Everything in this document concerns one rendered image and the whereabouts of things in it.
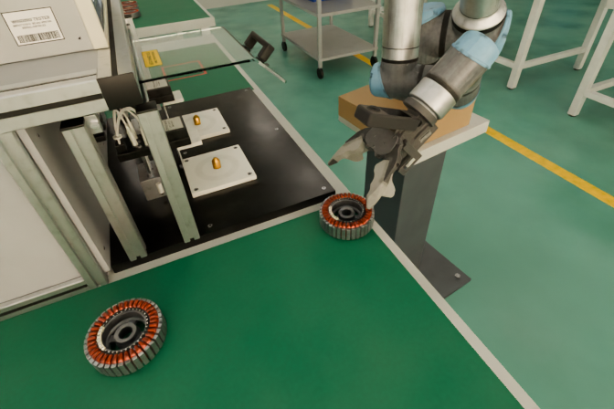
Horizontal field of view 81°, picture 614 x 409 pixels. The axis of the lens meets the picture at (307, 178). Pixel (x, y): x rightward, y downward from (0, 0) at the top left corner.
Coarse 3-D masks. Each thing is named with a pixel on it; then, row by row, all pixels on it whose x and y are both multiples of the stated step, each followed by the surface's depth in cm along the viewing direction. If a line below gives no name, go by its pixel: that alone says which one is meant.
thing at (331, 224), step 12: (324, 204) 74; (336, 204) 76; (348, 204) 77; (360, 204) 75; (324, 216) 72; (336, 216) 75; (348, 216) 73; (360, 216) 71; (372, 216) 72; (324, 228) 73; (336, 228) 70; (348, 228) 69; (360, 228) 70
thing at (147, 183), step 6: (138, 168) 81; (144, 168) 81; (156, 168) 81; (144, 174) 79; (156, 174) 79; (144, 180) 78; (150, 180) 78; (156, 180) 78; (144, 186) 78; (150, 186) 79; (144, 192) 79; (150, 192) 79; (156, 192) 80; (150, 198) 80
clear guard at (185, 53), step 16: (192, 32) 79; (208, 32) 79; (224, 32) 78; (144, 48) 72; (160, 48) 71; (176, 48) 71; (192, 48) 70; (208, 48) 70; (224, 48) 70; (240, 48) 69; (176, 64) 64; (192, 64) 64; (208, 64) 63; (224, 64) 63; (144, 80) 59
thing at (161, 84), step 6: (150, 84) 94; (156, 84) 94; (162, 84) 94; (168, 84) 94; (150, 90) 91; (156, 90) 92; (162, 90) 93; (168, 90) 93; (150, 96) 92; (156, 96) 93; (162, 96) 93; (168, 96) 94; (174, 96) 97; (180, 96) 97; (156, 102) 93; (162, 102) 94; (168, 102) 95; (174, 102) 96
